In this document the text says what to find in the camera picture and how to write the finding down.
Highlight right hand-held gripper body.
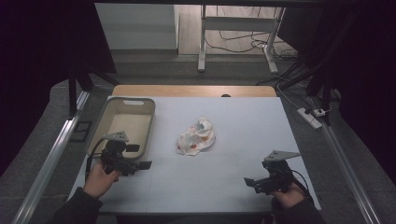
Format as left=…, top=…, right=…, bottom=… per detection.
left=253, top=149, right=302, bottom=196

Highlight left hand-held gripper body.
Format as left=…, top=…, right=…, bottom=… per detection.
left=100, top=131, right=141, bottom=177

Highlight beige basket with grey rim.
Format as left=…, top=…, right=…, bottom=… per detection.
left=85, top=96, right=157, bottom=161

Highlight white cloth with orange print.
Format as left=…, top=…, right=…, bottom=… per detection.
left=176, top=116, right=217, bottom=157

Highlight person's right hand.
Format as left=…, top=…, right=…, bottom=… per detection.
left=271, top=182, right=307, bottom=209

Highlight person's left hand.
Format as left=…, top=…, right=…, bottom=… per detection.
left=82, top=161, right=120, bottom=200

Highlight white table cover sheet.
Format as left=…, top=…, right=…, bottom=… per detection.
left=66, top=95, right=322, bottom=216

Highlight white power strip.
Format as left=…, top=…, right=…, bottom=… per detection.
left=296, top=106, right=323, bottom=130

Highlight black metal stand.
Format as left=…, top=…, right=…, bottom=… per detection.
left=278, top=62, right=334, bottom=127
left=67, top=63, right=120, bottom=119

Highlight white cabinet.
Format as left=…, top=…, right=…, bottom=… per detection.
left=94, top=3, right=181, bottom=50

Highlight black curtain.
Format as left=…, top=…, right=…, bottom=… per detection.
left=276, top=0, right=396, bottom=185
left=0, top=0, right=118, bottom=178

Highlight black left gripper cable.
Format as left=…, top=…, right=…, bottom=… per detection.
left=84, top=137, right=108, bottom=183

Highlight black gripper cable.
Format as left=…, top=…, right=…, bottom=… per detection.
left=291, top=169, right=314, bottom=202
left=84, top=137, right=108, bottom=183

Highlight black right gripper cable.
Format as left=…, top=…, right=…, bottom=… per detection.
left=291, top=169, right=314, bottom=202

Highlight black floor bracket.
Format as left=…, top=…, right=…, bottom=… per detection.
left=69, top=120, right=93, bottom=144

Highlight aluminium rail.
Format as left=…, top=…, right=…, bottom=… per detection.
left=307, top=96, right=382, bottom=224
left=11, top=90, right=92, bottom=224

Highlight white cable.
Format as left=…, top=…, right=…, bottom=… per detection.
left=275, top=83, right=302, bottom=110

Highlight black floor cables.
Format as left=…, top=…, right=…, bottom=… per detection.
left=205, top=6, right=312, bottom=87

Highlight white desk frame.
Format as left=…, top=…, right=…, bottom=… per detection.
left=197, top=4, right=287, bottom=75

